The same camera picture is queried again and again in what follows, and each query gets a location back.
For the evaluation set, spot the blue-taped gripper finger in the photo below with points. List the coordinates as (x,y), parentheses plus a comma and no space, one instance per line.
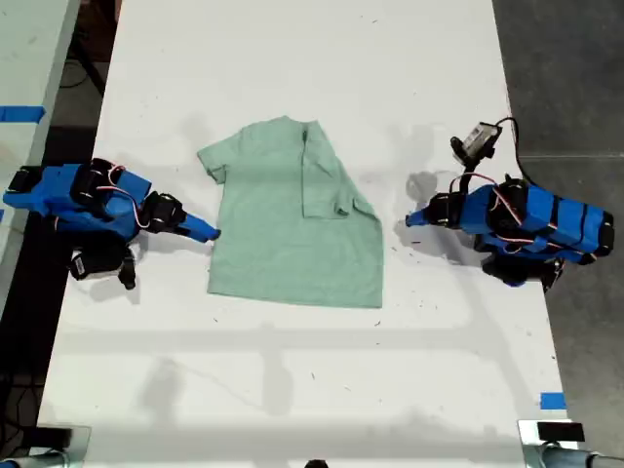
(420,218)
(202,226)

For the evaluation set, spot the pale green T-shirt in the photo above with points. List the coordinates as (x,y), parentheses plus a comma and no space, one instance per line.
(292,263)

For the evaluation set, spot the blue and black arm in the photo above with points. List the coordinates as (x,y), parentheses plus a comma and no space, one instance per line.
(560,219)
(53,195)

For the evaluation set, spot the long blue tape strip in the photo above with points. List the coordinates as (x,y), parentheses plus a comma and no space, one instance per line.
(22,113)

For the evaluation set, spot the white side table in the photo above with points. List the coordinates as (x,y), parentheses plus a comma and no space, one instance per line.
(29,58)

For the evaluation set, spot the short blue tape strip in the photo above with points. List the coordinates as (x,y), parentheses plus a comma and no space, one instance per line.
(553,401)

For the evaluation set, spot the black clamp block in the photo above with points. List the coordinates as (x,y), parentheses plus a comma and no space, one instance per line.
(560,433)
(56,436)

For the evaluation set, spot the metal clamp plate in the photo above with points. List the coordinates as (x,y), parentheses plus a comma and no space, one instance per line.
(529,448)

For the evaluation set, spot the grey metal pipe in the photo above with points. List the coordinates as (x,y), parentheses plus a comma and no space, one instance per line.
(580,459)

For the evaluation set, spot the short black camera stalk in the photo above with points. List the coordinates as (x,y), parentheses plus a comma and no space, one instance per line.
(467,180)

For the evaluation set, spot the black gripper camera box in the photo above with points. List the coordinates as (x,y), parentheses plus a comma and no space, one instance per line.
(478,141)
(95,263)

